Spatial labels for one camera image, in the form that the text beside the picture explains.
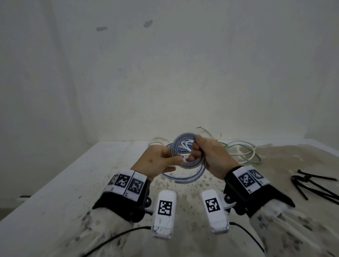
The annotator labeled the bundle of black cable ties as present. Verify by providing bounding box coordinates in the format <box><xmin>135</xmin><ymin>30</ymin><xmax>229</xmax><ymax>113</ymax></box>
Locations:
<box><xmin>291</xmin><ymin>169</ymin><xmax>339</xmax><ymax>206</ymax></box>

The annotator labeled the clear blue-striped cable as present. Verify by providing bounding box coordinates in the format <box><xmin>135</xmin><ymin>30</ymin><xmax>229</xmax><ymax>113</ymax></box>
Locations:
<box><xmin>171</xmin><ymin>132</ymin><xmax>207</xmax><ymax>185</ymax></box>

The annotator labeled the black right wristband with markers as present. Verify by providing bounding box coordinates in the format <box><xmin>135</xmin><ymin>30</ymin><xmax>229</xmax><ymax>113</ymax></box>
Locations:
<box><xmin>224</xmin><ymin>165</ymin><xmax>296</xmax><ymax>218</ymax></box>

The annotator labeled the thin clear cable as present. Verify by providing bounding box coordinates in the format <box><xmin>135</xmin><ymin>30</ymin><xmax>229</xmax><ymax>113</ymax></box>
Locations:
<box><xmin>148</xmin><ymin>127</ymin><xmax>220</xmax><ymax>149</ymax></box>

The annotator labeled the black left wristband with markers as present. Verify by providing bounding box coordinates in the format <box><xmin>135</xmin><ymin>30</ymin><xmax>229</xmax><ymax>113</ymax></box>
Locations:
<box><xmin>92</xmin><ymin>169</ymin><xmax>152</xmax><ymax>223</ymax></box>

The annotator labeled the black left camera lead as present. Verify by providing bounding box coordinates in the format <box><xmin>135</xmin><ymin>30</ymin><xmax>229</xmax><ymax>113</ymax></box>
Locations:
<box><xmin>82</xmin><ymin>226</ymin><xmax>152</xmax><ymax>257</ymax></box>

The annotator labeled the person's right hand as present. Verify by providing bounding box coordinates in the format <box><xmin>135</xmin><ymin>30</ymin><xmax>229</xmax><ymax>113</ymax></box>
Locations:
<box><xmin>185</xmin><ymin>135</ymin><xmax>240</xmax><ymax>180</ymax></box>

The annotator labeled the person's left forearm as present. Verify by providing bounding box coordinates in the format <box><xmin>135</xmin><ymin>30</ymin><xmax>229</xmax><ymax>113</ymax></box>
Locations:
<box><xmin>50</xmin><ymin>206</ymin><xmax>154</xmax><ymax>257</ymax></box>

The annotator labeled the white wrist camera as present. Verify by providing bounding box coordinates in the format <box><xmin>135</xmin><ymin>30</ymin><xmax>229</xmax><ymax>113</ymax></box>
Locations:
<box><xmin>151</xmin><ymin>190</ymin><xmax>177</xmax><ymax>240</ymax></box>
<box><xmin>201</xmin><ymin>189</ymin><xmax>230</xmax><ymax>235</ymax></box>

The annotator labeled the black right camera lead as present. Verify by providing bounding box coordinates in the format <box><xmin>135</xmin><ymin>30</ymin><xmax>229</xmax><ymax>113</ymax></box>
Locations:
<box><xmin>229</xmin><ymin>222</ymin><xmax>265</xmax><ymax>253</ymax></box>

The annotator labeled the person's left hand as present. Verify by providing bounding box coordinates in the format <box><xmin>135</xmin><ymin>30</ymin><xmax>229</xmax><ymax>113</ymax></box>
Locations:
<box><xmin>130</xmin><ymin>145</ymin><xmax>184</xmax><ymax>182</ymax></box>

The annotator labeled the person's right forearm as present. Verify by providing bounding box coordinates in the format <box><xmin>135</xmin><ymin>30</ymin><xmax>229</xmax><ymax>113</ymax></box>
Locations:
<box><xmin>250</xmin><ymin>198</ymin><xmax>339</xmax><ymax>257</ymax></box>

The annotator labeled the black camera lead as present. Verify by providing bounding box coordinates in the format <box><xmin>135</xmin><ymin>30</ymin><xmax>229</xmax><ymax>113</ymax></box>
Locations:
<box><xmin>82</xmin><ymin>226</ymin><xmax>152</xmax><ymax>257</ymax></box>
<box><xmin>229</xmin><ymin>222</ymin><xmax>265</xmax><ymax>253</ymax></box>

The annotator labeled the black wristband with markers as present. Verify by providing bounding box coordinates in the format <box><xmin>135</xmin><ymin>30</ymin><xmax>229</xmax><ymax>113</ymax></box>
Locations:
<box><xmin>224</xmin><ymin>165</ymin><xmax>296</xmax><ymax>218</ymax></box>
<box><xmin>92</xmin><ymin>169</ymin><xmax>152</xmax><ymax>223</ymax></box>

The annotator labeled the green wire coil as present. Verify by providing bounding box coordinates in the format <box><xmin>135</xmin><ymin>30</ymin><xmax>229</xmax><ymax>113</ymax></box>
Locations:
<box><xmin>220</xmin><ymin>142</ymin><xmax>262</xmax><ymax>165</ymax></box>

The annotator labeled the blue wire coil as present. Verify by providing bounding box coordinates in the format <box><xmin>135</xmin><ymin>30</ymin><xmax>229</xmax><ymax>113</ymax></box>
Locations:
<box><xmin>161</xmin><ymin>143</ymin><xmax>186</xmax><ymax>180</ymax></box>

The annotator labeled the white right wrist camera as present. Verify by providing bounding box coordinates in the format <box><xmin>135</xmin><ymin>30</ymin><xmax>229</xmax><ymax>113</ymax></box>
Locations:
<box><xmin>201</xmin><ymin>189</ymin><xmax>230</xmax><ymax>235</ymax></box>

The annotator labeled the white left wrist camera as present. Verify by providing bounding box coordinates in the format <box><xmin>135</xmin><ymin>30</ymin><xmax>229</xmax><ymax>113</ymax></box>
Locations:
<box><xmin>151</xmin><ymin>190</ymin><xmax>177</xmax><ymax>240</ymax></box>

